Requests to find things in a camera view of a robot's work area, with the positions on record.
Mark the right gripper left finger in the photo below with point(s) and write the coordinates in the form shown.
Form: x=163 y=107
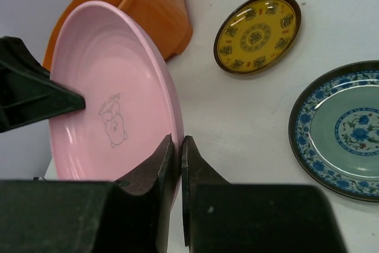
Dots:
x=127 y=215

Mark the pink round plate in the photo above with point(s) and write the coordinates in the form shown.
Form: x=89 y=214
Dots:
x=130 y=97

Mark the yellow patterned round plate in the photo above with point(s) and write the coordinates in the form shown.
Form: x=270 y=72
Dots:
x=256 y=35

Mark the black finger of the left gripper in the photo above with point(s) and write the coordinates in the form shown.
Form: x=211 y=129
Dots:
x=28 y=95

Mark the orange plastic bin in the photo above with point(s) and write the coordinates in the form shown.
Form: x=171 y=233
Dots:
x=165 y=21

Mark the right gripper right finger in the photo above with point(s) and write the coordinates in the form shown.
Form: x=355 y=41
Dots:
x=219 y=216

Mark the blue floral round plate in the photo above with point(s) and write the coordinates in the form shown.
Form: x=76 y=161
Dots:
x=333 y=130

